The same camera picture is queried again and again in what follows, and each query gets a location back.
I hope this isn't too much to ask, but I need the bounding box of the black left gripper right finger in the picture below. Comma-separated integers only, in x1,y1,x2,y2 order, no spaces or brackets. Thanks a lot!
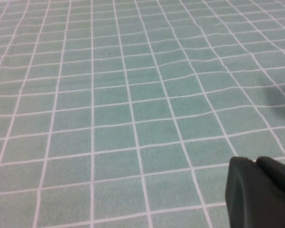
256,156,285,204

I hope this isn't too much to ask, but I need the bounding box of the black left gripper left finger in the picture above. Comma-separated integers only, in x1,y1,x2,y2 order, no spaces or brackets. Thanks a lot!
225,155,285,228

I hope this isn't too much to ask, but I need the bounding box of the green white-checked tablecloth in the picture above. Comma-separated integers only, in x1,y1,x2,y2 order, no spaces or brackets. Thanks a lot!
0,0,285,228

